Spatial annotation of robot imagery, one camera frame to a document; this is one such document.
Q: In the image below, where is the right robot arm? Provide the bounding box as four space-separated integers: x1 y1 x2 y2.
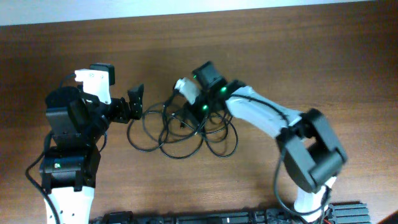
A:
174 61 348 223

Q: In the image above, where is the camera black cable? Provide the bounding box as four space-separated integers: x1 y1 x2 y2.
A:
229 93 332 217
24 73 77 224

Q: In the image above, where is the right camera black cable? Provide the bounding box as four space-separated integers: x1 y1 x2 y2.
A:
229 93 332 217

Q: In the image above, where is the black cable bundle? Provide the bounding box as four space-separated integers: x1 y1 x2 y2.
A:
126 91 239 160

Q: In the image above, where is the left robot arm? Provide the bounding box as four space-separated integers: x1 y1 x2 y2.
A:
39 63 144 223

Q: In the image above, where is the left camera black cable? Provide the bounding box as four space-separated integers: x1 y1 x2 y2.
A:
24 73 77 224

